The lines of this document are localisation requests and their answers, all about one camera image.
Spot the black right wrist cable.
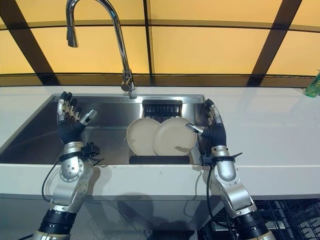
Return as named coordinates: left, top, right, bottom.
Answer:
left=205, top=166, right=241, bottom=240

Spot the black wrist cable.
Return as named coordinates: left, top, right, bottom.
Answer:
left=205, top=166, right=241, bottom=240
left=41, top=157, right=106, bottom=203

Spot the chrome gooseneck kitchen faucet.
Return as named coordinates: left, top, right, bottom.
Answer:
left=65, top=0, right=138, bottom=99

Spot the green plastic bottle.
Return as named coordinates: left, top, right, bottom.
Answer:
left=304, top=70, right=320, bottom=97

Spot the black dishwasher rack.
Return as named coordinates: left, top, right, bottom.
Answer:
left=199, top=199, right=320, bottom=240

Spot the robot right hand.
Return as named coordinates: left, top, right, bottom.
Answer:
left=185, top=98, right=227, bottom=148

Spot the black dish rack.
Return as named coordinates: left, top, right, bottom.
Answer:
left=128, top=99, right=191, bottom=165

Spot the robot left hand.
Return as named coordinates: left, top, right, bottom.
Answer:
left=56, top=91, right=98, bottom=145

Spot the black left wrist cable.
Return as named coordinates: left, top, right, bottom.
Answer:
left=41, top=157, right=106, bottom=203

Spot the beige round plate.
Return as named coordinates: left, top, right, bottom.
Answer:
left=152, top=116, right=198, bottom=157
left=126, top=117, right=161, bottom=155

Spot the stainless steel sink basin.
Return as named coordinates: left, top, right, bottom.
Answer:
left=0, top=93, right=207, bottom=166

